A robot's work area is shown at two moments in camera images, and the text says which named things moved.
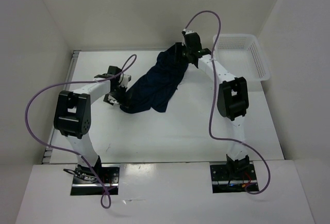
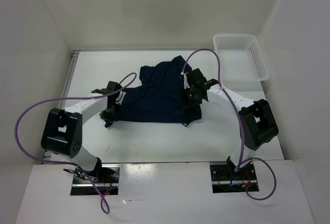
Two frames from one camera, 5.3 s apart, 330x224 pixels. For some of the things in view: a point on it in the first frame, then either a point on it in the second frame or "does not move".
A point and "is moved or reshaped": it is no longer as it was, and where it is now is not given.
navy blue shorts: (155, 90) is moved or reshaped
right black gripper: (179, 49) -> (187, 102)
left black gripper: (123, 100) -> (109, 117)
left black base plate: (85, 182) does not move
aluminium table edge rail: (69, 74) does not move
